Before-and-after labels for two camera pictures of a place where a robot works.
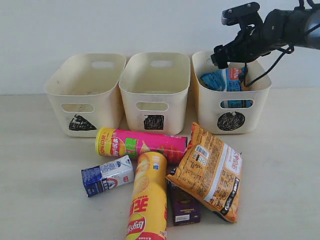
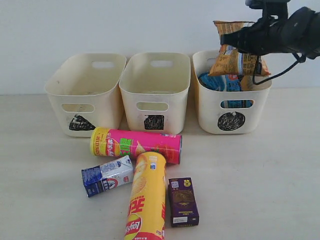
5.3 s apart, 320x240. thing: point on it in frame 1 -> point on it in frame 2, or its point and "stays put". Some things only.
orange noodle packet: [211, 170] -> [230, 61]
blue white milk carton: [98, 179] stays put
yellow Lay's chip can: [148, 219] stays put
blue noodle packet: [227, 80] stays put
